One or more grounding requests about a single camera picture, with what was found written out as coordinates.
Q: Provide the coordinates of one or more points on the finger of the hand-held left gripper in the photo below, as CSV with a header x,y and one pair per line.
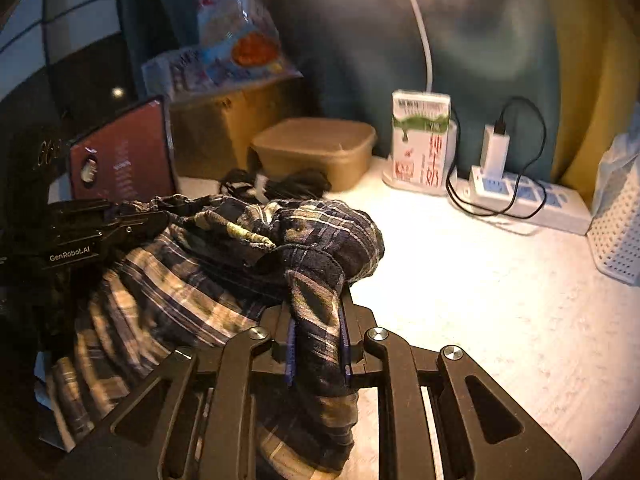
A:
x,y
130,225

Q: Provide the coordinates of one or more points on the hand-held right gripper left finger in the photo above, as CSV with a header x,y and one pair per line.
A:
x,y
290,355

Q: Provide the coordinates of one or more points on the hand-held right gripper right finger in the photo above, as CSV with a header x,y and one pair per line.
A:
x,y
346,355

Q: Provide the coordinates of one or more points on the plaid flannel shirt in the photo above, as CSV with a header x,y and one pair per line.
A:
x,y
200,285

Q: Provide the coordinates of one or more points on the tablet with red screen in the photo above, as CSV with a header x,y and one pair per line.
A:
x,y
125,160

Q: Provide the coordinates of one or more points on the brown cardboard box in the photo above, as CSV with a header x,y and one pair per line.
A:
x,y
215,125

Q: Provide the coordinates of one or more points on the blue printed packet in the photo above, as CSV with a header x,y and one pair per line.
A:
x,y
200,72

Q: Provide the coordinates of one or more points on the beige lidded food container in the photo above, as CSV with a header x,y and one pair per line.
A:
x,y
315,155

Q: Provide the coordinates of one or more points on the white and green carton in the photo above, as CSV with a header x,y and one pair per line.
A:
x,y
420,145

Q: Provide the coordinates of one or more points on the clear plastic snack bag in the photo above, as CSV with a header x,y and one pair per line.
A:
x,y
235,15

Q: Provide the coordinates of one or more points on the white charger plug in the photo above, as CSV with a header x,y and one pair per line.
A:
x,y
496,155

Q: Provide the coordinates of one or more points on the white power strip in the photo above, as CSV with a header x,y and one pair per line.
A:
x,y
550,207

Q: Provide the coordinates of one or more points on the white perforated basket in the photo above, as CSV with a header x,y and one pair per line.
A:
x,y
620,240

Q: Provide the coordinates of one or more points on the white gooseneck desk lamp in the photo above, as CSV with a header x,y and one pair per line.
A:
x,y
425,45

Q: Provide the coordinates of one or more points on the yellow curtain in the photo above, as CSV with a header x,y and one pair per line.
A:
x,y
610,60

